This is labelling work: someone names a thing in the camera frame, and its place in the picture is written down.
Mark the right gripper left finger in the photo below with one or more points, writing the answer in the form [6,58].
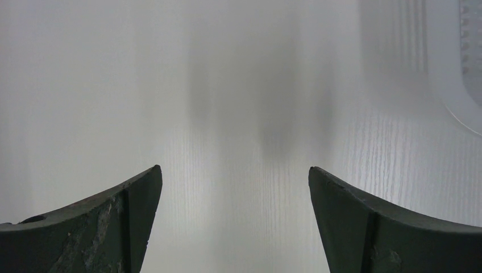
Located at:
[106,232]

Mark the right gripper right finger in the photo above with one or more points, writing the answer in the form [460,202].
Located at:
[361,232]

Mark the white plastic basket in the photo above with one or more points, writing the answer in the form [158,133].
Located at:
[470,46]

